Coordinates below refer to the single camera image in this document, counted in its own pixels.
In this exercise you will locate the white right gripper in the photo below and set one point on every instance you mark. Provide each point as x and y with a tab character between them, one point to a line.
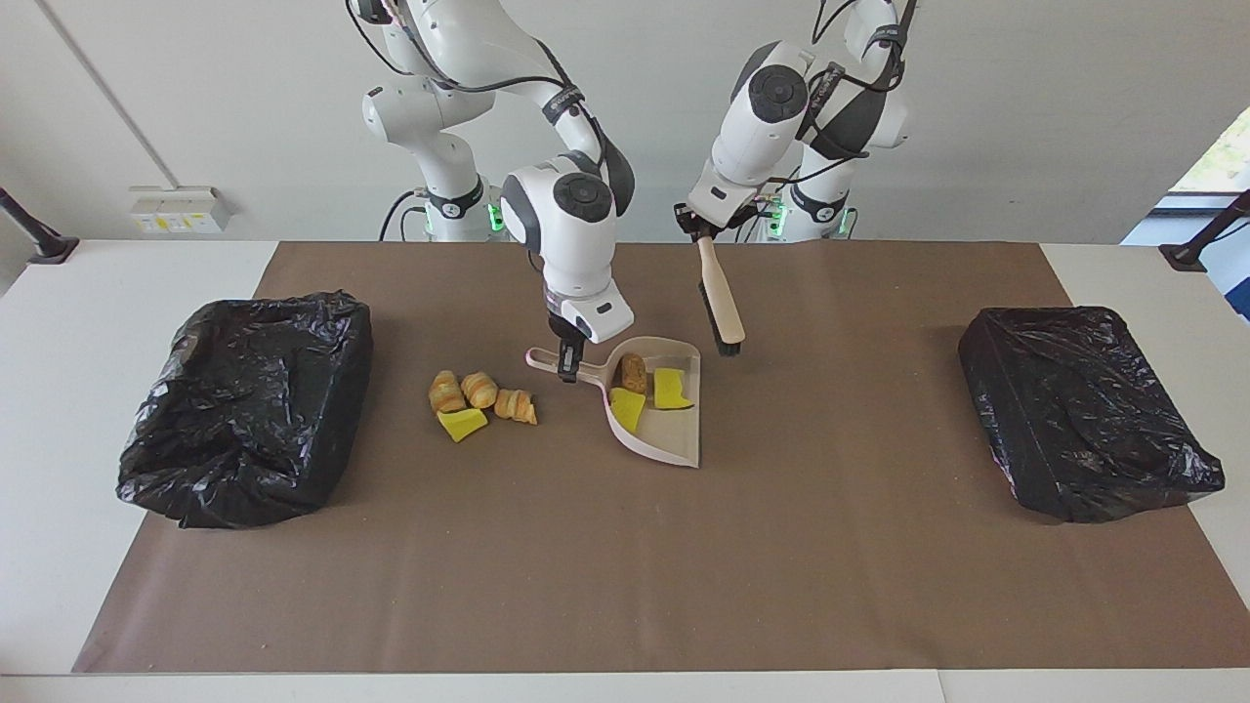
596	317

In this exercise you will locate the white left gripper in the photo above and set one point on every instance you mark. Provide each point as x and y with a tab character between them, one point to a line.
721	200

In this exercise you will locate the brown cork-like lump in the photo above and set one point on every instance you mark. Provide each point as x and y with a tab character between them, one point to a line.
634	373

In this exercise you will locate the striped pastry piece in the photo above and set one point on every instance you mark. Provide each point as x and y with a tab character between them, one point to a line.
479	390
516	406
446	392

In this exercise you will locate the beige hand brush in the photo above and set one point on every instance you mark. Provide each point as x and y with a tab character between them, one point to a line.
721	293

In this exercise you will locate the yellow foam piece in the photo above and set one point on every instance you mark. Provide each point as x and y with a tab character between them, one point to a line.
628	410
670	387

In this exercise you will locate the beige plastic dustpan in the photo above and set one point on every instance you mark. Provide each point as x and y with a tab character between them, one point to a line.
664	439

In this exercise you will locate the yellow green sponge piece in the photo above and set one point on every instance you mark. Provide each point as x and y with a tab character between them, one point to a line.
462	425

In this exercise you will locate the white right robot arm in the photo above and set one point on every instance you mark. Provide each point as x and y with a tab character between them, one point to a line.
576	225

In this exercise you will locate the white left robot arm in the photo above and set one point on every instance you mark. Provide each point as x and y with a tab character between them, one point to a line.
771	117

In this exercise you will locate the black bag lined bin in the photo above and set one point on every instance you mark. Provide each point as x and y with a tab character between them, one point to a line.
1074	420
244	439

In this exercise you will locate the brown paper table mat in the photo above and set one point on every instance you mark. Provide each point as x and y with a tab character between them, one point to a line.
830	547

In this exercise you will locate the window with greenery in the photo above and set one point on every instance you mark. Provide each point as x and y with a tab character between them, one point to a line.
1226	156

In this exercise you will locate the white wall socket box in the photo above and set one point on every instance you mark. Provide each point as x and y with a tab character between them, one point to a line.
181	210

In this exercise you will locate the black clamp mount pole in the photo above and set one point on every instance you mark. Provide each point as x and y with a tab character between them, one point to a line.
54	249
1187	256

